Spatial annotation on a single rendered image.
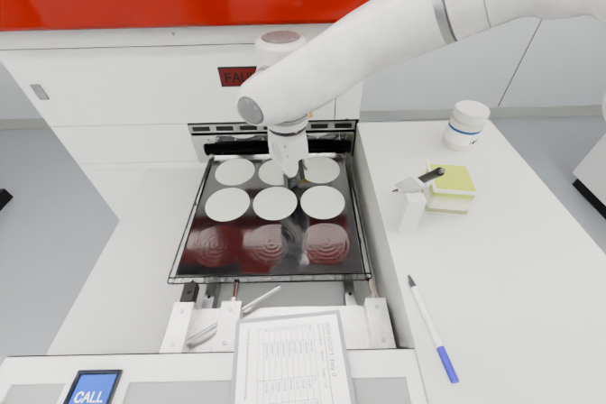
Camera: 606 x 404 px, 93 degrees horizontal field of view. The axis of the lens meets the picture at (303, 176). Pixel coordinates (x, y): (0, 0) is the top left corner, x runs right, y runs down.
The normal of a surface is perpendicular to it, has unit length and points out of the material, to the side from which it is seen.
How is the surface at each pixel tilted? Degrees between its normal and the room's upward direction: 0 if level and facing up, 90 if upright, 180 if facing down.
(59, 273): 0
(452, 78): 90
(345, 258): 0
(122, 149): 90
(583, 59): 90
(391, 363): 0
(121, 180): 90
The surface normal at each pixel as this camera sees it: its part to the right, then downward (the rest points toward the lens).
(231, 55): 0.01, 0.70
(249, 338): -0.02, -0.72
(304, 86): 0.04, 0.45
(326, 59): 0.24, 0.24
